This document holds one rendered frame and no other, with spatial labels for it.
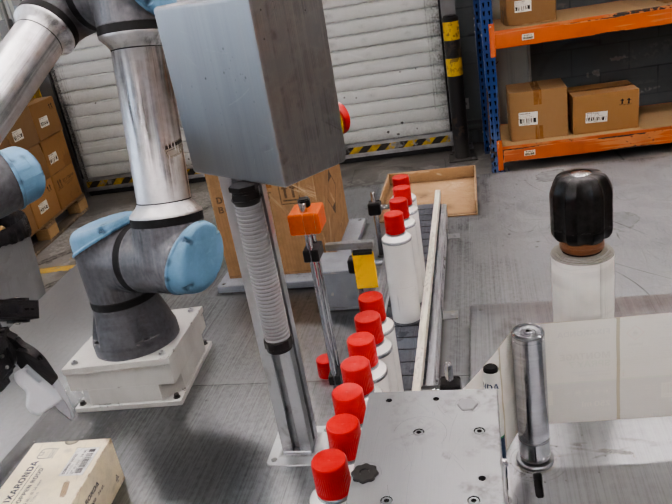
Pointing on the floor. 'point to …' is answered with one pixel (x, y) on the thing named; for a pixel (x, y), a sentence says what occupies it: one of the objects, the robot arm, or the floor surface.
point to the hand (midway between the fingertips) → (22, 420)
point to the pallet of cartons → (60, 198)
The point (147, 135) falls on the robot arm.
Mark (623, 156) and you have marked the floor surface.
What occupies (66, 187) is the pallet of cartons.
